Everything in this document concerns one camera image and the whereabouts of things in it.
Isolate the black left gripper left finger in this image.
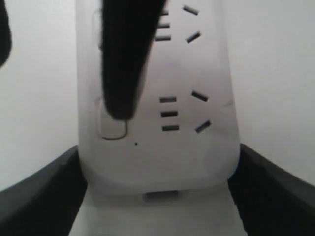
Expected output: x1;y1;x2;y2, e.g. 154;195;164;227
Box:
0;146;88;236

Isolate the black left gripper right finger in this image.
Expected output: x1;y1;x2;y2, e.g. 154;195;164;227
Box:
228;144;315;236

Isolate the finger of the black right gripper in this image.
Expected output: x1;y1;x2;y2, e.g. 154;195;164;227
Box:
0;0;12;66
101;0;166;120

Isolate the white five-outlet power strip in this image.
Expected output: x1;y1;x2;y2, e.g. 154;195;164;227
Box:
76;0;240;195

